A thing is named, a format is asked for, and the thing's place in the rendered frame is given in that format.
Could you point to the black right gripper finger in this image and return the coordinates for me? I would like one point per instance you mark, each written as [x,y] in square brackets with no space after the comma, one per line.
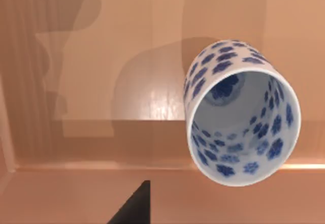
[138,205]

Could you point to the white cup with blue flowers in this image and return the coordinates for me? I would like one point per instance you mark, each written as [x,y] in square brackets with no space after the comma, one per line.
[241,112]

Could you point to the shallow salmon-coloured box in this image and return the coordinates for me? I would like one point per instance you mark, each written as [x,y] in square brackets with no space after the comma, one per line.
[101,81]

